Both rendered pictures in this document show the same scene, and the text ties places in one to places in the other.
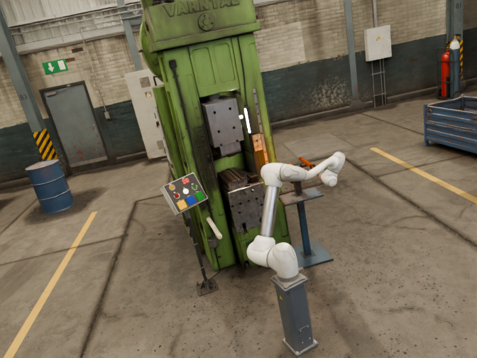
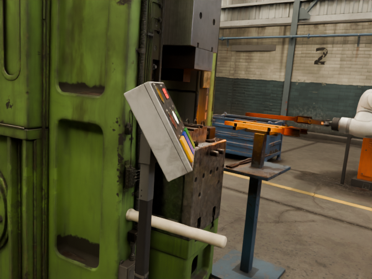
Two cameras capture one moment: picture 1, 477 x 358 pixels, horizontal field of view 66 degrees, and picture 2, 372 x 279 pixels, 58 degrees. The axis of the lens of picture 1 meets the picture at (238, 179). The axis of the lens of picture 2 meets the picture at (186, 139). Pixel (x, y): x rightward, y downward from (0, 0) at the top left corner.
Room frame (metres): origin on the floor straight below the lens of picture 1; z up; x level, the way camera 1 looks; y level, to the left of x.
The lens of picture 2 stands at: (2.37, 1.29, 1.20)
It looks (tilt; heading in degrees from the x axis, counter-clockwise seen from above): 9 degrees down; 311
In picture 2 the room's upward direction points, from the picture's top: 4 degrees clockwise
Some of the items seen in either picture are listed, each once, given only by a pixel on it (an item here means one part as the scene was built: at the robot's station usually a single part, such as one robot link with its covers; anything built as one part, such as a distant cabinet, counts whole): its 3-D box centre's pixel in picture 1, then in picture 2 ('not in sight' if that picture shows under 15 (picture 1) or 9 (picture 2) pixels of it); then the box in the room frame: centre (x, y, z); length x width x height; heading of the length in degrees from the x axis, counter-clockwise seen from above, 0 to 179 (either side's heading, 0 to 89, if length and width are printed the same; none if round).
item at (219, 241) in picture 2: (214, 227); (175, 227); (3.23, 0.33, 0.62); 0.44 x 0.05 x 0.05; 14
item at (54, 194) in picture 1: (50, 186); not in sight; (6.71, 3.47, 0.44); 0.59 x 0.59 x 0.88
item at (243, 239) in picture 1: (248, 236); (158, 253); (3.63, 0.02, 0.23); 0.55 x 0.37 x 0.47; 14
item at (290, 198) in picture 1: (299, 194); (257, 168); (3.38, -0.56, 0.71); 0.40 x 0.30 x 0.02; 97
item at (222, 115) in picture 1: (223, 119); (174, 9); (3.62, 0.02, 1.56); 0.42 x 0.39 x 0.40; 14
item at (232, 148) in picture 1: (224, 144); (166, 58); (3.61, 0.07, 1.32); 0.42 x 0.20 x 0.10; 14
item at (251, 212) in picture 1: (240, 199); (163, 176); (3.63, 0.02, 0.69); 0.56 x 0.38 x 0.45; 14
